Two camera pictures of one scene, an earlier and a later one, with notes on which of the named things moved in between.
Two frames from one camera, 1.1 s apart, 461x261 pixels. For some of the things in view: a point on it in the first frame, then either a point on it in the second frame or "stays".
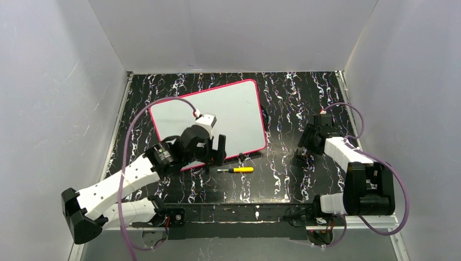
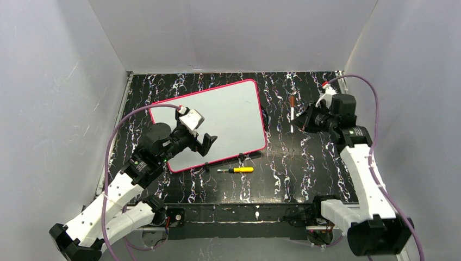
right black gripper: [307, 140] → [312, 119]
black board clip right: [241, 156] stays
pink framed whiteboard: [238, 112] stays
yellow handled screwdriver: [238, 169] stays
